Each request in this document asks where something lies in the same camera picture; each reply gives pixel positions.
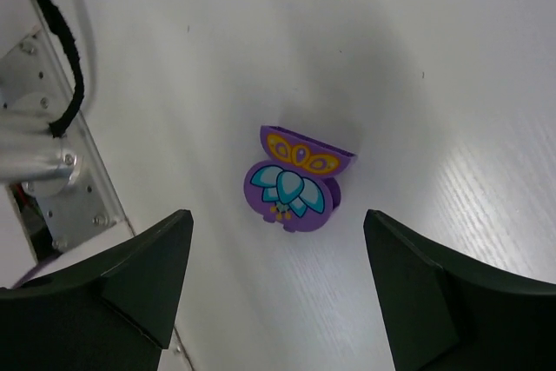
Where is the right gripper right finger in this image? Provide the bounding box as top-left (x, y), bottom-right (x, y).
top-left (364, 210), bottom-right (555, 370)

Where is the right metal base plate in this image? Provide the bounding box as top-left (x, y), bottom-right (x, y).
top-left (1, 29), bottom-right (125, 252)

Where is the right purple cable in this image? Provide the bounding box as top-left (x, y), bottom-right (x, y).
top-left (10, 253), bottom-right (57, 289)

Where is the purple paw lego brick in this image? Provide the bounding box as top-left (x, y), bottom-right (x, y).
top-left (243, 161), bottom-right (341, 232)

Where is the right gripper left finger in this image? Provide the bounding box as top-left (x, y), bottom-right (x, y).
top-left (1, 209), bottom-right (193, 370)

